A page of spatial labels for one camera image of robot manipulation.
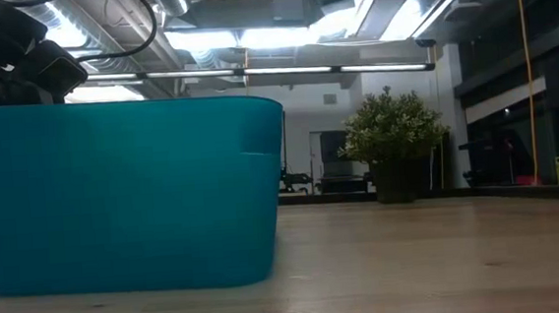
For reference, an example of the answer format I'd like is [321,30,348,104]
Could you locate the blue plastic bin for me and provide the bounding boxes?
[0,86,297,303]

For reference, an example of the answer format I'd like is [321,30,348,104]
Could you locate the long ceiling light bar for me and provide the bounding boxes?
[85,49,437,96]

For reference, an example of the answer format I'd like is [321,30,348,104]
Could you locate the black monitor on stand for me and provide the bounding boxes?
[316,127,371,195]

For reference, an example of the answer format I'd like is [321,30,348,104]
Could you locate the green potted plant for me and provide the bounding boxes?
[333,81,454,168]

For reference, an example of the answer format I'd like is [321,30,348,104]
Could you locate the black plant pot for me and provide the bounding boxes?
[369,156,425,207]

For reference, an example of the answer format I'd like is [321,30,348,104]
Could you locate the pink object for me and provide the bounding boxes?
[515,173,540,187]

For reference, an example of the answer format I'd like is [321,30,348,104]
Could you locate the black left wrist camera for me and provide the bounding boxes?
[13,36,91,105]

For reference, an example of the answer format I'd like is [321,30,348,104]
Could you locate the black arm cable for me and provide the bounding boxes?
[1,0,161,68]

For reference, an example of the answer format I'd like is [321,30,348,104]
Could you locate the black aluminium table frame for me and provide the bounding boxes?
[278,175,559,221]

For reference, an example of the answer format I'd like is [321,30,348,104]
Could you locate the yellow hanging cable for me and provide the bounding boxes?
[517,0,543,185]

